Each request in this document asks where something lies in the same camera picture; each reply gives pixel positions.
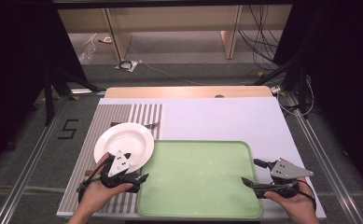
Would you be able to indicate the green tray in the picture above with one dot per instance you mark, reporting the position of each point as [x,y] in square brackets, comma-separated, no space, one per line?
[198,177]

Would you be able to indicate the wooden table board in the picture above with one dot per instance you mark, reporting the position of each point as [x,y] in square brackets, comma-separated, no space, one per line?
[182,92]

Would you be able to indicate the metal floor rail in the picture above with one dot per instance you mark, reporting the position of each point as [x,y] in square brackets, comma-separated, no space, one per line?
[26,161]
[325,168]

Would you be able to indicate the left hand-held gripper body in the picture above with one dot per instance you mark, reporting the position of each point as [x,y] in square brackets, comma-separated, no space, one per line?
[120,163]

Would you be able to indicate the white plug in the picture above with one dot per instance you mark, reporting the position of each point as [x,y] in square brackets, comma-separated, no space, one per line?
[275,90]

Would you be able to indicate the black metal stand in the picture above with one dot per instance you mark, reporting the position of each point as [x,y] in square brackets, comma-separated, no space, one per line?
[48,99]
[297,81]

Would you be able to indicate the light wooden desk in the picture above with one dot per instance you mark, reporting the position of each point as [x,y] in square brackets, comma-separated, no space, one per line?
[176,18]

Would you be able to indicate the grey striped placemat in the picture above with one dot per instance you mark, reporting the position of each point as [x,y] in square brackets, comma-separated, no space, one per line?
[114,113]

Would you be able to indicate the person's left hand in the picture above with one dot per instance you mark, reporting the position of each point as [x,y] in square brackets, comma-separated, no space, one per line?
[98,196]

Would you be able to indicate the clear plastic bag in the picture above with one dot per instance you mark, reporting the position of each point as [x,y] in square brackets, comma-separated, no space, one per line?
[87,51]

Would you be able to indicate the black curtain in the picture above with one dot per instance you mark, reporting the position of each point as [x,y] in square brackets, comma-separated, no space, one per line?
[344,77]
[14,62]

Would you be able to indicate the white plate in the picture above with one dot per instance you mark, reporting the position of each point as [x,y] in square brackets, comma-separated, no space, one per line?
[129,140]

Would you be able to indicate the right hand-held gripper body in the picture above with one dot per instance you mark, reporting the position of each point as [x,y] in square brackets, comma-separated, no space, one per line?
[288,170]

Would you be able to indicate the person's right hand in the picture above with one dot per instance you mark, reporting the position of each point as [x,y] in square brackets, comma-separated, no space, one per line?
[297,205]

